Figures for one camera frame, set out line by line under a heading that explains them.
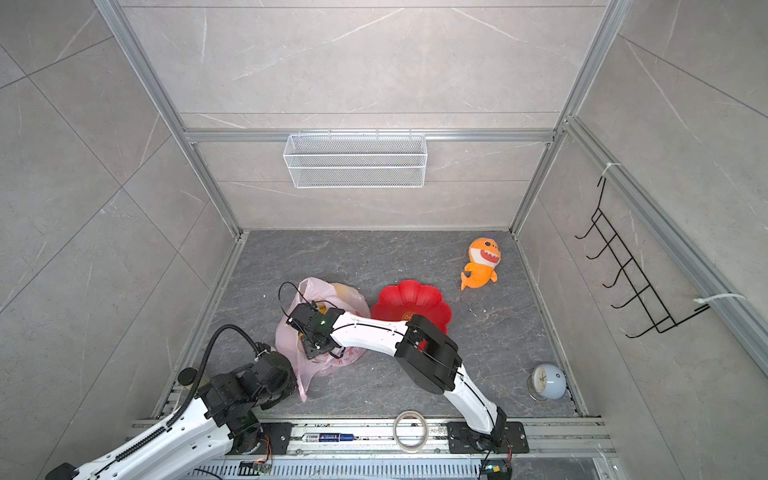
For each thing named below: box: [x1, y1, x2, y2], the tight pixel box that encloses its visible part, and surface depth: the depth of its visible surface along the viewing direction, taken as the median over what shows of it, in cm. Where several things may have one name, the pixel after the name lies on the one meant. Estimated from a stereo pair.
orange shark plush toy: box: [460, 237, 502, 291], surface depth 105 cm
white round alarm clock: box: [527, 364, 567, 401], surface depth 77 cm
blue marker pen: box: [302, 433, 355, 443], surface depth 74 cm
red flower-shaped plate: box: [372, 280, 452, 335], surface depth 100 cm
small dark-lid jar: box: [177, 367, 197, 386], surface depth 75 cm
